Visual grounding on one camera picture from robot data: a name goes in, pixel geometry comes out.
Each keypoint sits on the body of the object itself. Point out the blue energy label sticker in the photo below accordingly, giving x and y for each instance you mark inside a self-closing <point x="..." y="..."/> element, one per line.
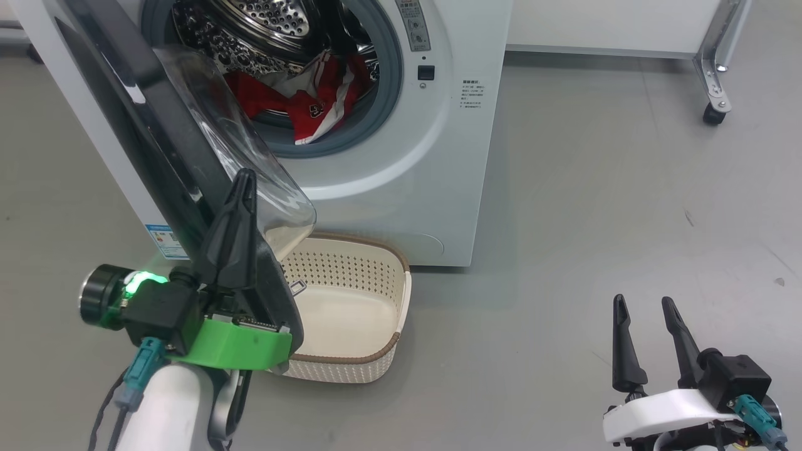
<point x="166" y="241"/>

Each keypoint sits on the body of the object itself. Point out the red and white garment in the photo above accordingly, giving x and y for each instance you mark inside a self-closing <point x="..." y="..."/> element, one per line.
<point x="313" y="113"/>

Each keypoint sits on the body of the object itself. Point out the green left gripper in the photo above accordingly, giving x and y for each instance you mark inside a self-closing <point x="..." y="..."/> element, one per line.
<point x="244" y="347"/>

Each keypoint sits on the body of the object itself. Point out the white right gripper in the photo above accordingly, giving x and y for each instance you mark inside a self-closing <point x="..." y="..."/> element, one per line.
<point x="664" y="413"/>

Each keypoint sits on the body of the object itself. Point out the black caster wheel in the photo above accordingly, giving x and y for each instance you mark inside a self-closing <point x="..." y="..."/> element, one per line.
<point x="714" y="114"/>

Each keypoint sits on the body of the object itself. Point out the silver metal cart leg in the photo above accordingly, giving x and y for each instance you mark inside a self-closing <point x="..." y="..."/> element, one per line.
<point x="717" y="62"/>

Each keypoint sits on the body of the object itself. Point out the white front-load washing machine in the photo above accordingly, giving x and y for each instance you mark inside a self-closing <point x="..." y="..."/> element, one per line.
<point x="407" y="188"/>

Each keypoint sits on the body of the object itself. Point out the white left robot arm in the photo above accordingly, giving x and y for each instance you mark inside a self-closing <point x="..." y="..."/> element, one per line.
<point x="169" y="413"/>

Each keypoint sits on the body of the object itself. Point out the white cart panel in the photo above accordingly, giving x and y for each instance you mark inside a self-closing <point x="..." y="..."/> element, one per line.
<point x="595" y="25"/>

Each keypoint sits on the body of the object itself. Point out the cream laundry basket brown rim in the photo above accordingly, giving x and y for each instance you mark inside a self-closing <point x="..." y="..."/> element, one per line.
<point x="351" y="313"/>

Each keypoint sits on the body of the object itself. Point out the perforated steel washer drum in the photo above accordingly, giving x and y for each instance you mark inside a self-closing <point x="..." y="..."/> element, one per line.
<point x="263" y="19"/>

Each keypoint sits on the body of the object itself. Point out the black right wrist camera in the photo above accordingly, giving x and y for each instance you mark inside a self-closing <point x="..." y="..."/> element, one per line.
<point x="736" y="379"/>

